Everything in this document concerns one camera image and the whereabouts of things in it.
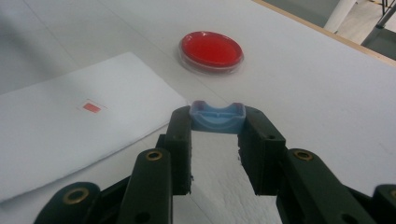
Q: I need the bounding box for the white desk frame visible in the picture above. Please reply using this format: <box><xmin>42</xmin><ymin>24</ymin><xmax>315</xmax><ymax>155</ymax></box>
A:
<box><xmin>322</xmin><ymin>0</ymin><xmax>358</xmax><ymax>34</ymax></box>

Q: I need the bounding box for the small blue stamp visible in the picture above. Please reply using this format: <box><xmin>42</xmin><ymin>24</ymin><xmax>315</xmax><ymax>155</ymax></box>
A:
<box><xmin>189</xmin><ymin>100</ymin><xmax>248</xmax><ymax>135</ymax></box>

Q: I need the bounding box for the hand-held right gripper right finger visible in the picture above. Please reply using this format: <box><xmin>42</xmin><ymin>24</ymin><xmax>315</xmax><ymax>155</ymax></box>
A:
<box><xmin>237</xmin><ymin>105</ymin><xmax>287</xmax><ymax>197</ymax></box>

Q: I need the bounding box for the wooden table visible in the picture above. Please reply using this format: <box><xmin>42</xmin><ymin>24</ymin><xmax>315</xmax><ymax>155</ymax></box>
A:
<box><xmin>251</xmin><ymin>0</ymin><xmax>396</xmax><ymax>68</ymax></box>

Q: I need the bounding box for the round red ink dish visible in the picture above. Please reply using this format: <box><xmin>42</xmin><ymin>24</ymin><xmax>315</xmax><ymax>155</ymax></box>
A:
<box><xmin>177</xmin><ymin>30</ymin><xmax>245</xmax><ymax>76</ymax></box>

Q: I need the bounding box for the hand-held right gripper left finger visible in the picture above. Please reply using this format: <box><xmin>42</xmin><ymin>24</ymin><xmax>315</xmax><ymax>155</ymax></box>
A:
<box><xmin>155</xmin><ymin>105</ymin><xmax>193</xmax><ymax>196</ymax></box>

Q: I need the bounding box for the white paper sheet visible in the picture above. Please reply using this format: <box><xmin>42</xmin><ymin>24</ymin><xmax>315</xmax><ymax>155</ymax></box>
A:
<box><xmin>0</xmin><ymin>51</ymin><xmax>190</xmax><ymax>203</ymax></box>

